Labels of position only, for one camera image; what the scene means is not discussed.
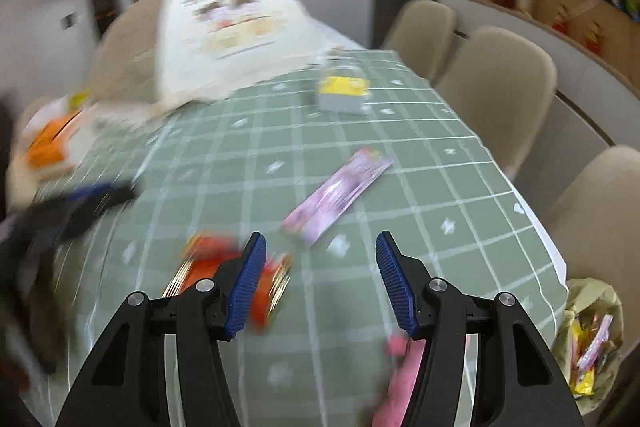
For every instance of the beige chair far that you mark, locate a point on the beige chair far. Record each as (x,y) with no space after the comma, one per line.
(421,35)

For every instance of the red gold snack bag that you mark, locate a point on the red gold snack bag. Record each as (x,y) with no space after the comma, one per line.
(206,252)

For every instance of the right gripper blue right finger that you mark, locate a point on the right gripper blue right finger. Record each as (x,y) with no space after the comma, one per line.
(518,382)

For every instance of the green grid tablecloth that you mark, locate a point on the green grid tablecloth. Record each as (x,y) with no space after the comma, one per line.
(320,161)

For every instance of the beige chair nearest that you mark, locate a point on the beige chair nearest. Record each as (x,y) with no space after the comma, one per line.
(595,222)

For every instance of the red figurine left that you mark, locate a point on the red figurine left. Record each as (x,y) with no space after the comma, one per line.
(561,19)

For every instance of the red figurine right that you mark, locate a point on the red figurine right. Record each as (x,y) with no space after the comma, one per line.
(594,38)

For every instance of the orange white paper bag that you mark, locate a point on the orange white paper bag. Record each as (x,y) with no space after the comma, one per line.
(53,139)

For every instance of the white mesh food cover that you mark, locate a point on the white mesh food cover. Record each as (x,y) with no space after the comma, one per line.
(166,53)

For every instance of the red figurine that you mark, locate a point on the red figurine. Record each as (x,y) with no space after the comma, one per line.
(594,38)
(561,19)

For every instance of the small grey yellow gift box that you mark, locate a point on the small grey yellow gift box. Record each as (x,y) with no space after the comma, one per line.
(343,88)

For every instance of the purple long wrapper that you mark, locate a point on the purple long wrapper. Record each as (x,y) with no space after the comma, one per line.
(319,211)

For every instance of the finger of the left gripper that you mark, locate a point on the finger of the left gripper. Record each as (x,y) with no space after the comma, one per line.
(44,226)

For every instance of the beige chair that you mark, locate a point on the beige chair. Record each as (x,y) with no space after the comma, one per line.
(502,86)
(421,35)
(595,222)

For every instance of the trash bin with yellow bag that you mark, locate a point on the trash bin with yellow bag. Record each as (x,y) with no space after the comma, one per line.
(588,345)

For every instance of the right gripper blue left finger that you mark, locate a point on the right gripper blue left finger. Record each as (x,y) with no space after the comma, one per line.
(122,382)

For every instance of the beige chair middle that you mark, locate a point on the beige chair middle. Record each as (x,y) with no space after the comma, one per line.
(502,86)

